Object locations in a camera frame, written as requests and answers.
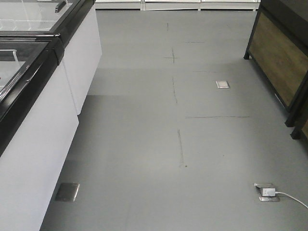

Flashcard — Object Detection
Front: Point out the far steel floor socket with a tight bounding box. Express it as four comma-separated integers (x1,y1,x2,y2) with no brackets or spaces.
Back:
215,80,230,89

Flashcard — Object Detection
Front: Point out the near white chest freezer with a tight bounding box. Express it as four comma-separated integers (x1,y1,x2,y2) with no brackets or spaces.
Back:
0,39,78,231

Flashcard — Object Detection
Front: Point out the closed steel floor socket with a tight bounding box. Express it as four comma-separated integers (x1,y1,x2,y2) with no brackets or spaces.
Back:
55,183,80,202

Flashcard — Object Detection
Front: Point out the white power adapter plug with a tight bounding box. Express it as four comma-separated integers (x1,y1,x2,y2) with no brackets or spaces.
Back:
260,187,276,197

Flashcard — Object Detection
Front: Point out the open steel floor socket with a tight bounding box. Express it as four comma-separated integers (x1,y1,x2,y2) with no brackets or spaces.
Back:
254,183,280,202

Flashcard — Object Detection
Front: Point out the white supermarket shelf unit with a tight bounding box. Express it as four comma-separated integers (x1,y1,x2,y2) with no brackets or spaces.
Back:
94,0,260,11

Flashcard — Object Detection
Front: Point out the wooden black-framed display stand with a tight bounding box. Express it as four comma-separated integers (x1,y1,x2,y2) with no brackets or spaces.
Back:
244,0,308,127

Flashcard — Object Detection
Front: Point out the white power cable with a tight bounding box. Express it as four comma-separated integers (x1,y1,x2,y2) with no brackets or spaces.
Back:
275,191,308,209

